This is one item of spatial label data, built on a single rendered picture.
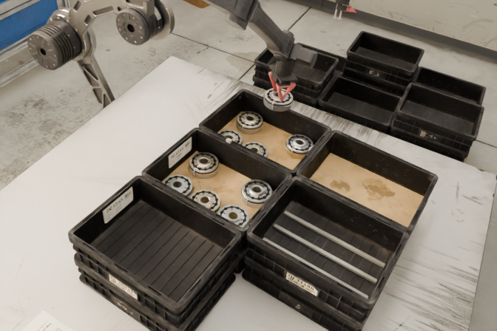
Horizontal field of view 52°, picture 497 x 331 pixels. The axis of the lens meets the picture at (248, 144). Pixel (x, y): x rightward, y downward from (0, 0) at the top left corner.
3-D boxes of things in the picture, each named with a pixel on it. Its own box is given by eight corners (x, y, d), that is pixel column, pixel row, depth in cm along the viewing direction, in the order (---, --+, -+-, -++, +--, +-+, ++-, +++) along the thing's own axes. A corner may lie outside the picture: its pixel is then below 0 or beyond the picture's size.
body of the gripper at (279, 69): (285, 67, 180) (288, 49, 175) (296, 83, 173) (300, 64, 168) (268, 69, 178) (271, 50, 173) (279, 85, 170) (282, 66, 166)
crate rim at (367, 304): (243, 238, 147) (244, 233, 145) (293, 179, 167) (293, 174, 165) (370, 311, 133) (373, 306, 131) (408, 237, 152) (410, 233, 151)
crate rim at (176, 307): (66, 239, 142) (64, 233, 140) (138, 178, 161) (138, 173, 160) (178, 315, 127) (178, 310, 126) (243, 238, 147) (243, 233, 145)
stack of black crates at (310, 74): (246, 123, 306) (253, 60, 277) (268, 99, 327) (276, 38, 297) (307, 148, 295) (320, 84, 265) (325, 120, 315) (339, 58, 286)
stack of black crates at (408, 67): (330, 111, 322) (345, 51, 293) (346, 89, 343) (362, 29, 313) (391, 134, 311) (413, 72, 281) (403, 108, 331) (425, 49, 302)
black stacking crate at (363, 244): (242, 258, 153) (245, 234, 146) (289, 199, 173) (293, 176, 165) (362, 329, 139) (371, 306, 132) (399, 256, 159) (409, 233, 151)
